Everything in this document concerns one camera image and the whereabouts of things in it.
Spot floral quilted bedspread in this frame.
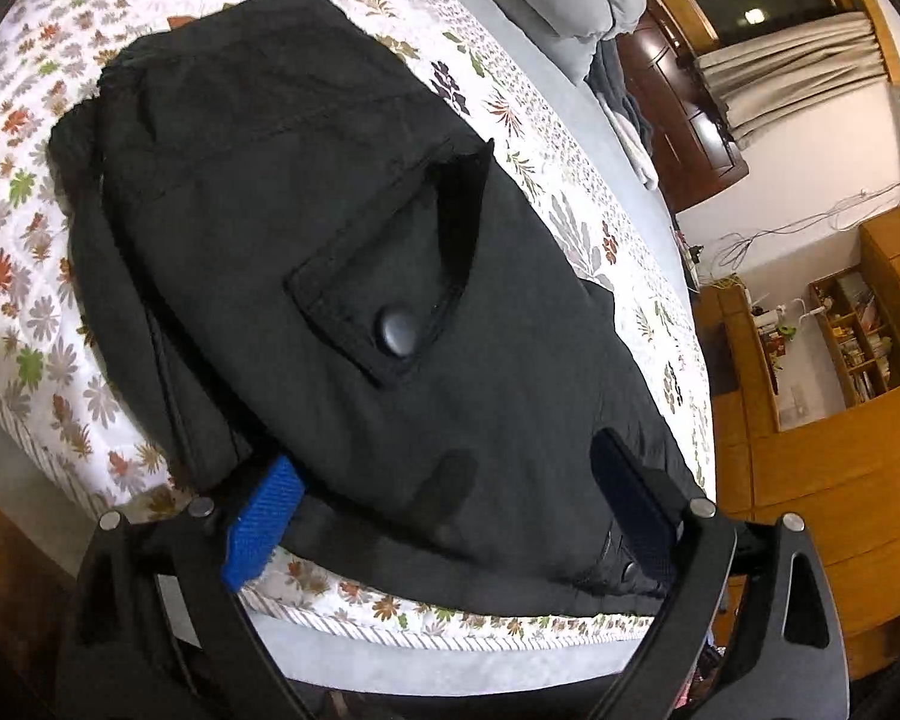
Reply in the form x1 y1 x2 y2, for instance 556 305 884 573
0 0 719 653

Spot wooden desk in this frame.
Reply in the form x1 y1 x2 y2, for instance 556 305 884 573
692 276 785 444

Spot black quilted pants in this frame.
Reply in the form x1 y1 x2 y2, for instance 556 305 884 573
48 0 697 616

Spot grey folded duvet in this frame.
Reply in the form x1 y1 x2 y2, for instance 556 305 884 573
546 31 610 85

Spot beige curtain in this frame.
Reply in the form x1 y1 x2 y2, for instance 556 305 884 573
697 11 888 149

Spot grey-blue bed with sheet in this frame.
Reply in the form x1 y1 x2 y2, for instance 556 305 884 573
0 0 719 699

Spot wooden wall shelf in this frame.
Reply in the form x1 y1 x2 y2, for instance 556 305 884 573
808 266 900 408

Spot dark wooden headboard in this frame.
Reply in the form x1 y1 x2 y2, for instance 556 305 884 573
616 0 749 215

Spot dark grey and white blanket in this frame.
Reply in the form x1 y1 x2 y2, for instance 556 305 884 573
585 39 660 190

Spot white hanging cables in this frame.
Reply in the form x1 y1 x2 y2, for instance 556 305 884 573
700 179 900 280

